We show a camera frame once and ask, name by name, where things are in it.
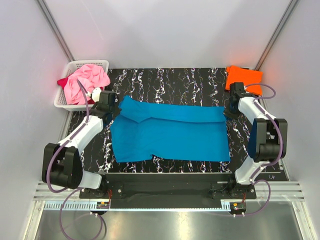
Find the blue t shirt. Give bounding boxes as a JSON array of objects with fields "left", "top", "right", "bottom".
[{"left": 110, "top": 96, "right": 230, "bottom": 163}]

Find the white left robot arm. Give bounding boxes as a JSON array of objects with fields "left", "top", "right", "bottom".
[{"left": 41, "top": 90, "right": 117, "bottom": 198}]

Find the aluminium frame rail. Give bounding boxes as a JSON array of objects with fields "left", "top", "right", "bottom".
[{"left": 32, "top": 181, "right": 304, "bottom": 202}]

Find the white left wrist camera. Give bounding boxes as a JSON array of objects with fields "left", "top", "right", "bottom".
[{"left": 86, "top": 87, "right": 103, "bottom": 103}]

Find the folded orange t shirt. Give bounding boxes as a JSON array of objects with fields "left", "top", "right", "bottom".
[{"left": 225, "top": 65, "right": 263, "bottom": 96}]

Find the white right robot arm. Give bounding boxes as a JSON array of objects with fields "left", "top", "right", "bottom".
[{"left": 223, "top": 82, "right": 288, "bottom": 199}]

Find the red t shirt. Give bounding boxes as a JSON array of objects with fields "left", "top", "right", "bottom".
[{"left": 57, "top": 77, "right": 95, "bottom": 105}]

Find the white plastic laundry basket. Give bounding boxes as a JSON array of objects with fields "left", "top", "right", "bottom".
[{"left": 53, "top": 59, "right": 109, "bottom": 112}]

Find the pink t shirt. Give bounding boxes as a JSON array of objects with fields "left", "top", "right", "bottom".
[{"left": 57, "top": 64, "right": 111, "bottom": 105}]

